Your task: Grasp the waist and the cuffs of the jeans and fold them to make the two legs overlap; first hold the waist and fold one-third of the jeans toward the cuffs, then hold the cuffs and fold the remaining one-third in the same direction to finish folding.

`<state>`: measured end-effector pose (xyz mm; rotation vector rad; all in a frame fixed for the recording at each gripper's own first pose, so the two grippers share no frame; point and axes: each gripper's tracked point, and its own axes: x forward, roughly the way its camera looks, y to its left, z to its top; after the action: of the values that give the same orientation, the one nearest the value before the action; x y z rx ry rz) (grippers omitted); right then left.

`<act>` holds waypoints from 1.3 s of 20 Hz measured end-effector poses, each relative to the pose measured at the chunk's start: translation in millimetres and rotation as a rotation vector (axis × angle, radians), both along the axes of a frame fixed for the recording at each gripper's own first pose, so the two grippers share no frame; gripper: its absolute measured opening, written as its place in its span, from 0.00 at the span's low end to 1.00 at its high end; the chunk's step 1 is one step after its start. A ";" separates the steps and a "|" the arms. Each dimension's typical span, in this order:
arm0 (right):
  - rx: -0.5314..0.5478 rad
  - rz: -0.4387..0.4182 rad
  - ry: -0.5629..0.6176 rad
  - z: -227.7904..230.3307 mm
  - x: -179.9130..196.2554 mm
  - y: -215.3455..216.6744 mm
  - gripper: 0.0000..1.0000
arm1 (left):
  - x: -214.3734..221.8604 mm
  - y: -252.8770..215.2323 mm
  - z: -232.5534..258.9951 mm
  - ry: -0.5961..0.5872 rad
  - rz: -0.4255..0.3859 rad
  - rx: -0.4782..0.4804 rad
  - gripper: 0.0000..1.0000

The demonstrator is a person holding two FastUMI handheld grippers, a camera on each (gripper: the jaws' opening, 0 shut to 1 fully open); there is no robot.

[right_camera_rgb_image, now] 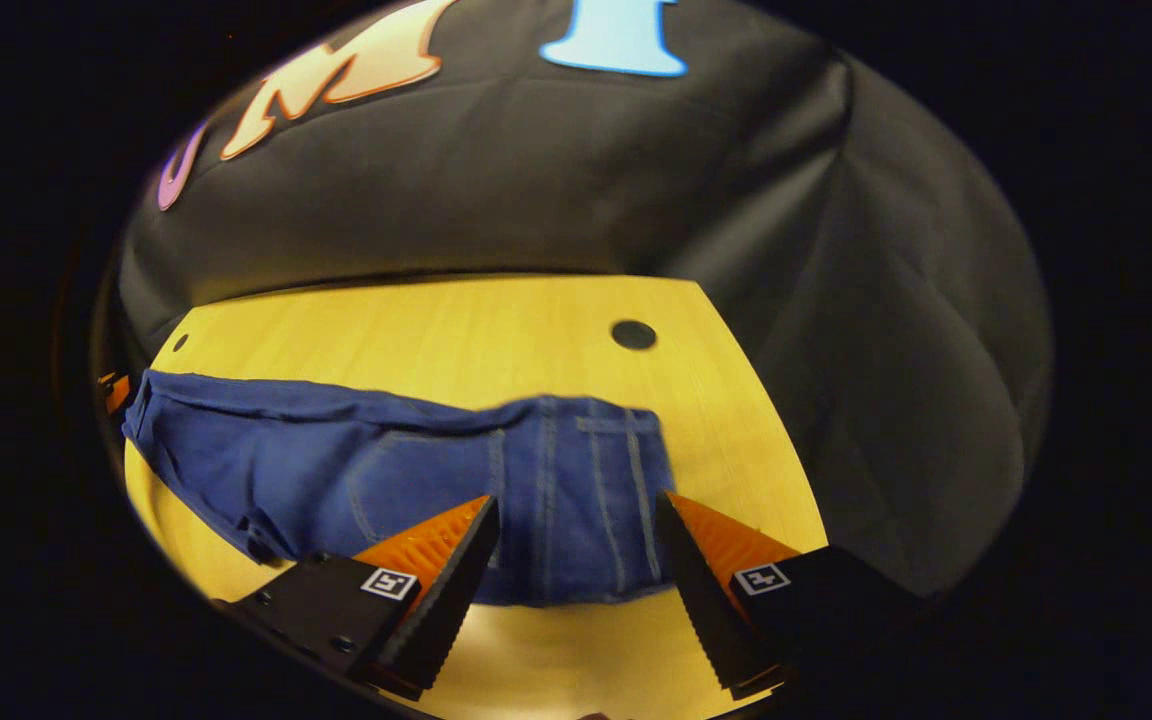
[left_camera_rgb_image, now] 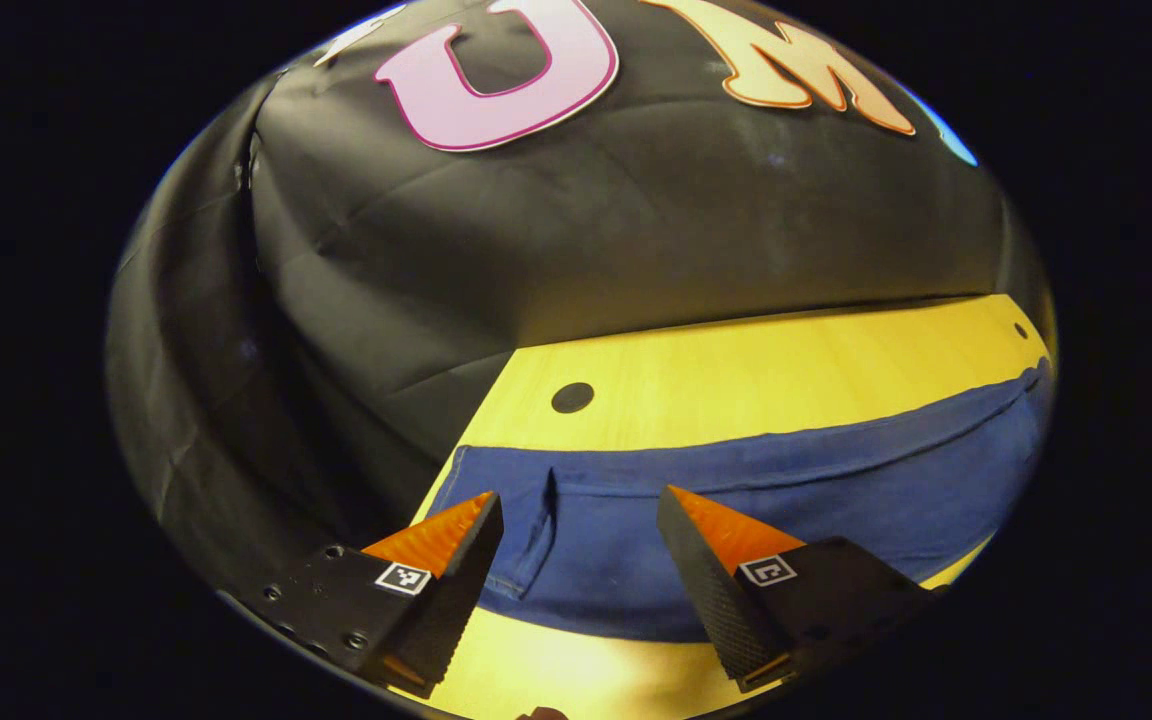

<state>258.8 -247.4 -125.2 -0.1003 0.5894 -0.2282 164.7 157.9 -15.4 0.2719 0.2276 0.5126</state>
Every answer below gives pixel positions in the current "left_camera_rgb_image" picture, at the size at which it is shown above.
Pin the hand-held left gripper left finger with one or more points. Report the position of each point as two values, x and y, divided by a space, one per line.
451 590

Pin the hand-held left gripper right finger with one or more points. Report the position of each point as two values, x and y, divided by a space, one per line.
711 590

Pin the blue denim jeans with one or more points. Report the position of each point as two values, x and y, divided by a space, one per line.
736 500

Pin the black backdrop cloth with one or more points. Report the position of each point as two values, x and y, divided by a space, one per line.
586 230

